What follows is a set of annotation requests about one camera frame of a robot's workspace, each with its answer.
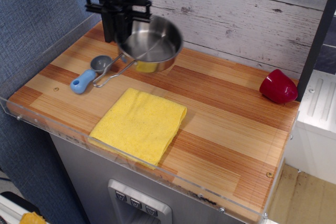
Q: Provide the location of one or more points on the silver toy fridge cabinet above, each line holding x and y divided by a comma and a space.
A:
115, 191

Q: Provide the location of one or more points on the stainless steel pan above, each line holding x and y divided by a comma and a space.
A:
152, 47

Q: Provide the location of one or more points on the red plastic cup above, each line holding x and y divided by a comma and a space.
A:
278, 87

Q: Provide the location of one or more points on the yellow object bottom left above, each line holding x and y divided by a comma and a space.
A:
32, 218

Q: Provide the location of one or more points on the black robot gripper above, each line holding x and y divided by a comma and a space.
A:
117, 16

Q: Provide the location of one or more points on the black vertical post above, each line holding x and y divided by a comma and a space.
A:
316, 46

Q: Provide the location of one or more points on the clear acrylic table guard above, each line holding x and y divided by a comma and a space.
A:
232, 135

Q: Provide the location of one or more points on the blue grey ice cream scoop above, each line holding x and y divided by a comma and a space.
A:
98, 66

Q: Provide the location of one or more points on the yellow folded cloth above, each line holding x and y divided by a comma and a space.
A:
140, 126

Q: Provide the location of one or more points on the white plastic bin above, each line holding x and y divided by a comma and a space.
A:
311, 148

